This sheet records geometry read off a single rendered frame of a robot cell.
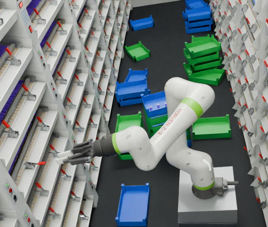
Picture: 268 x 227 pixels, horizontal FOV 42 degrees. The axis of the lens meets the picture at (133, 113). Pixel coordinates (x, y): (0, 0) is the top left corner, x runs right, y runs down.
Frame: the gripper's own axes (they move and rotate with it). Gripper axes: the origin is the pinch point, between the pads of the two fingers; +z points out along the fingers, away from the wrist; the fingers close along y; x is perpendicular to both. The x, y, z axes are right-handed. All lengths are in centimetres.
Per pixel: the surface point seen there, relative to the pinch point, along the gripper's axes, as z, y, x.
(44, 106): 20.8, 42.1, 3.6
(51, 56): 15, 68, 19
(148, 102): -15, 108, -59
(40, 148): 17.7, 12.8, -1.4
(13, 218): 17.8, -27.4, -1.4
